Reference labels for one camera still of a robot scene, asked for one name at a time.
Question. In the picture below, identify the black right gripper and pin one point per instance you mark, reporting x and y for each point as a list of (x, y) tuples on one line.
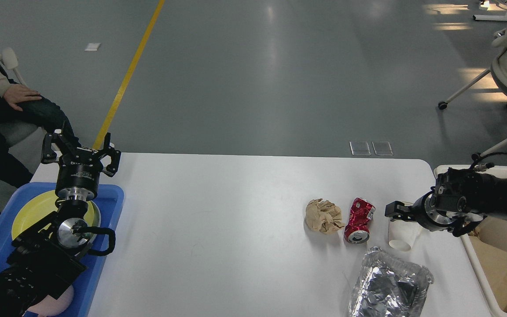
[(423, 211)]

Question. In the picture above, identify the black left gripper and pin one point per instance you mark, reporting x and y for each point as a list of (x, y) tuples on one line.
[(77, 181)]

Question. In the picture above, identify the white paper cup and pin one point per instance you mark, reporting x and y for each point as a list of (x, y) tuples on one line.
[(402, 235)]

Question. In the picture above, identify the crushed red can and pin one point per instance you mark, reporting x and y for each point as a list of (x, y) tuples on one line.
[(360, 215)]

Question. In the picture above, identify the brown paper ball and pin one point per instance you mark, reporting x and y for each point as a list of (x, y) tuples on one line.
[(323, 216)]

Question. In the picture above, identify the silver foil bag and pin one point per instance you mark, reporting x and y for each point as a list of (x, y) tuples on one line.
[(388, 286)]

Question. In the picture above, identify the yellow plastic plate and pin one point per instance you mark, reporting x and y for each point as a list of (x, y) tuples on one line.
[(33, 211)]

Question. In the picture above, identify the pink mug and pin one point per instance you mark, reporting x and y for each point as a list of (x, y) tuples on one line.
[(50, 306)]

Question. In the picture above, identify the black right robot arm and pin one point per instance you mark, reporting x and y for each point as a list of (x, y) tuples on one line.
[(458, 202)]

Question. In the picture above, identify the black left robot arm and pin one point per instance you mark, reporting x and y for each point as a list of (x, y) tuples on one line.
[(47, 255)]

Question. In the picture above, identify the bystander hand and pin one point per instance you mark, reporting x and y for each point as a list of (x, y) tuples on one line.
[(18, 93)]

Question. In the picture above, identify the right floor outlet plate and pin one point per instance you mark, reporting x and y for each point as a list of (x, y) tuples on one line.
[(382, 148)]

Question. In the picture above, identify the floor outlet plate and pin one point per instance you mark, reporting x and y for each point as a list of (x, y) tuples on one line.
[(360, 148), (382, 148)]

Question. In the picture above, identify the left floor outlet plate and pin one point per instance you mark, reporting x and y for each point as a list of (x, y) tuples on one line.
[(360, 148)]

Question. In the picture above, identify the white plastic bin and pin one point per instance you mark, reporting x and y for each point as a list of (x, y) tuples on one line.
[(492, 231)]

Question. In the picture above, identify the white desk base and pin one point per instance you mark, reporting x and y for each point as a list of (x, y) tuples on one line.
[(491, 11)]

